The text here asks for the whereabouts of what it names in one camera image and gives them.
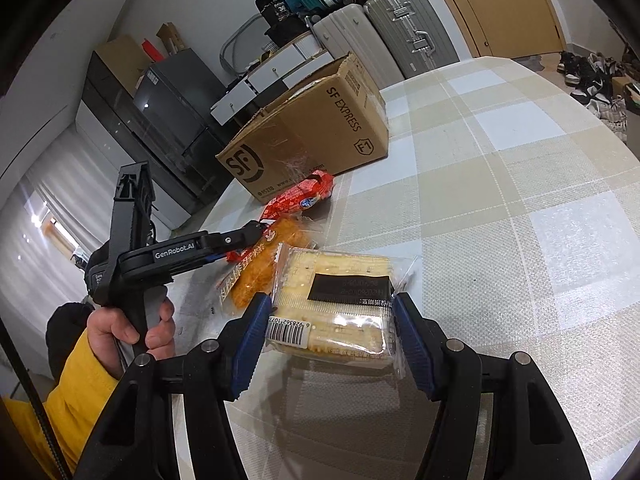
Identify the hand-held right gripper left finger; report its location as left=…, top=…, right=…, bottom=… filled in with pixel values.
left=74, top=291, right=273, bottom=480

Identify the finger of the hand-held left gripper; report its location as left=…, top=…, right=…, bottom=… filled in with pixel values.
left=202, top=221, right=273, bottom=263

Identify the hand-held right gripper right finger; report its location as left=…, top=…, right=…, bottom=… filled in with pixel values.
left=392, top=291, right=596, bottom=480

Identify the orange bread packet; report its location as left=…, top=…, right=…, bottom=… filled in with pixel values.
left=216, top=215, right=321, bottom=318

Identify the clear cracker packet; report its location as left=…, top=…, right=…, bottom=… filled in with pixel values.
left=265, top=242, right=421, bottom=378

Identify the brown cardboard box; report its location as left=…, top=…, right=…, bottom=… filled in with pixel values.
left=216, top=52, right=391, bottom=206

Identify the person's left forearm yellow sleeve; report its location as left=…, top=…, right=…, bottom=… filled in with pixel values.
left=0, top=327, right=123, bottom=480

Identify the person's left hand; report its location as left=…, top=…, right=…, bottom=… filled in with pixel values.
left=86, top=297, right=176, bottom=381

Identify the red snack packet white emblem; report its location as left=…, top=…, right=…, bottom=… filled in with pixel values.
left=260, top=170, right=337, bottom=223

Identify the white sheer curtain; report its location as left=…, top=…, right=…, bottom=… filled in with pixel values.
left=0, top=145, right=121, bottom=341

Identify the black glass cabinet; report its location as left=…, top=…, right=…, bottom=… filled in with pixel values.
left=82, top=50, right=201, bottom=206

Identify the dark grey fridge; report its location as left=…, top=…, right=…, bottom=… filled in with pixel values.
left=132, top=49, right=226, bottom=171

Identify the white drawer desk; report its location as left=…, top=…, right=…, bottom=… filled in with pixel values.
left=210, top=32, right=346, bottom=126

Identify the oval mirror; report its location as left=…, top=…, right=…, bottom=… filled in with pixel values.
left=220, top=12, right=273, bottom=78

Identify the large flat cardboard box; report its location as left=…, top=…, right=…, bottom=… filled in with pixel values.
left=95, top=35, right=151, bottom=96

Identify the brown narrow carton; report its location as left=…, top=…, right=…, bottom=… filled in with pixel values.
left=156, top=22, right=190, bottom=56

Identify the black storage box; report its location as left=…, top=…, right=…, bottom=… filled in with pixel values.
left=265, top=17, right=311, bottom=46

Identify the black printed bag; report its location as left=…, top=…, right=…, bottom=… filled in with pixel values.
left=255, top=0, right=291, bottom=26

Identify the beige suitcase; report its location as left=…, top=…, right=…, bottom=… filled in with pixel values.
left=306, top=4, right=406, bottom=91

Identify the silver suitcase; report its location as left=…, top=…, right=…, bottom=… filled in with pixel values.
left=363, top=0, right=460, bottom=80

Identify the pile of shoes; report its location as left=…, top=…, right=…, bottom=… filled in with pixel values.
left=555, top=50, right=640, bottom=146

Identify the wooden door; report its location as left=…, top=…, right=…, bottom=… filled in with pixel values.
left=417, top=0, right=568, bottom=58

